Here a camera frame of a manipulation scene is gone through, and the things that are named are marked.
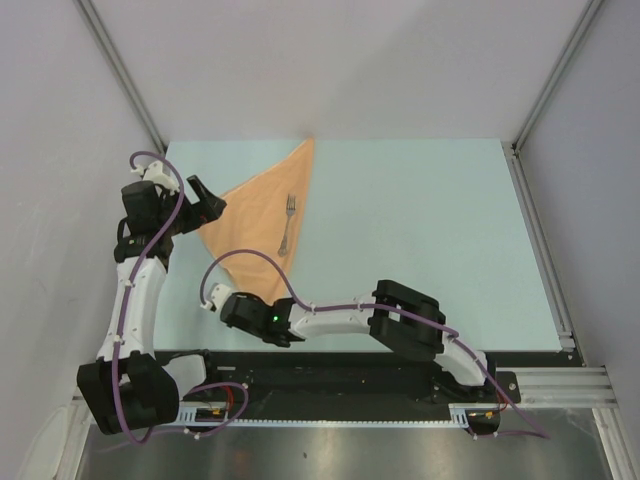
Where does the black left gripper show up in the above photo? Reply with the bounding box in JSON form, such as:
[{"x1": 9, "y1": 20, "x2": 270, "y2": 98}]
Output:
[{"x1": 156, "y1": 176, "x2": 225, "y2": 236}]

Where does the orange cloth napkin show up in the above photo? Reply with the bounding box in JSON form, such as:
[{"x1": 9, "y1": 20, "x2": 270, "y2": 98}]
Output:
[{"x1": 199, "y1": 138, "x2": 315, "y2": 273}]

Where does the ornate silver fork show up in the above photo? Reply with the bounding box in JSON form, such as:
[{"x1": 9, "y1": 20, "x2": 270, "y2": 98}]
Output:
[{"x1": 278, "y1": 194, "x2": 296, "y2": 257}]

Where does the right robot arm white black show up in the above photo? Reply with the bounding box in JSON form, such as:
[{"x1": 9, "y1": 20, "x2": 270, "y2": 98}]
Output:
[{"x1": 208, "y1": 280, "x2": 513, "y2": 409}]

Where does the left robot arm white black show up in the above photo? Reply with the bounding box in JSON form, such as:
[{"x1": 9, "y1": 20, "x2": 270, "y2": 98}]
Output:
[{"x1": 77, "y1": 176, "x2": 226, "y2": 435}]

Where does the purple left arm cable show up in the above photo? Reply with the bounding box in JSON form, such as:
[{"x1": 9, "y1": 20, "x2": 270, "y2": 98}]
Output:
[{"x1": 112, "y1": 149, "x2": 250, "y2": 445}]

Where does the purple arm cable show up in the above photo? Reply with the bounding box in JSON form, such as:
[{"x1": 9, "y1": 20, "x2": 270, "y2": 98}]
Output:
[
  {"x1": 112, "y1": 149, "x2": 250, "y2": 445},
  {"x1": 199, "y1": 248, "x2": 551, "y2": 440}
]

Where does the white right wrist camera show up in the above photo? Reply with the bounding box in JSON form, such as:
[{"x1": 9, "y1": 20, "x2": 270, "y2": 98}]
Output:
[{"x1": 201, "y1": 283, "x2": 235, "y2": 312}]

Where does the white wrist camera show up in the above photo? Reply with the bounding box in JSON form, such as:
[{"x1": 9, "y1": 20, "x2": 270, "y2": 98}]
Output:
[
  {"x1": 201, "y1": 283, "x2": 235, "y2": 312},
  {"x1": 131, "y1": 160, "x2": 180, "y2": 195}
]

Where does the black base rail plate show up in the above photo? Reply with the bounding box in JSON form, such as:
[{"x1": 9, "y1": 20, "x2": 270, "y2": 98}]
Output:
[{"x1": 186, "y1": 350, "x2": 496, "y2": 424}]

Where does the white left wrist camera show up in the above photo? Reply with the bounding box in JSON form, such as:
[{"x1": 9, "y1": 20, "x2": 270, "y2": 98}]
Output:
[{"x1": 131, "y1": 160, "x2": 180, "y2": 195}]

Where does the left aluminium frame post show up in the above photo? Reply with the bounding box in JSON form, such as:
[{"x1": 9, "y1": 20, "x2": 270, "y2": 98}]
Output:
[{"x1": 72, "y1": 0, "x2": 168, "y2": 153}]

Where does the aluminium frame post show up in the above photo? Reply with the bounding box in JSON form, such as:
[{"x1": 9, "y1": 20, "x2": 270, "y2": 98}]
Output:
[
  {"x1": 72, "y1": 0, "x2": 168, "y2": 153},
  {"x1": 511, "y1": 0, "x2": 608, "y2": 154}
]

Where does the white slotted cable duct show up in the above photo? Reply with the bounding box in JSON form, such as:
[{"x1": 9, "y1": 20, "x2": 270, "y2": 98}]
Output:
[{"x1": 167, "y1": 402, "x2": 471, "y2": 430}]

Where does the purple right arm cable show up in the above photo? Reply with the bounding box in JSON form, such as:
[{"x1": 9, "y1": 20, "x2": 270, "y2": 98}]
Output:
[{"x1": 199, "y1": 248, "x2": 551, "y2": 440}]

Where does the aluminium side rail extrusion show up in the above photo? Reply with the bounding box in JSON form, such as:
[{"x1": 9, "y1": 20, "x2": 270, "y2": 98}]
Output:
[{"x1": 503, "y1": 143, "x2": 579, "y2": 352}]

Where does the right aluminium frame post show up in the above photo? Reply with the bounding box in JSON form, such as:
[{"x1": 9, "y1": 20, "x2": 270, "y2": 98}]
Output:
[{"x1": 511, "y1": 0, "x2": 608, "y2": 154}]

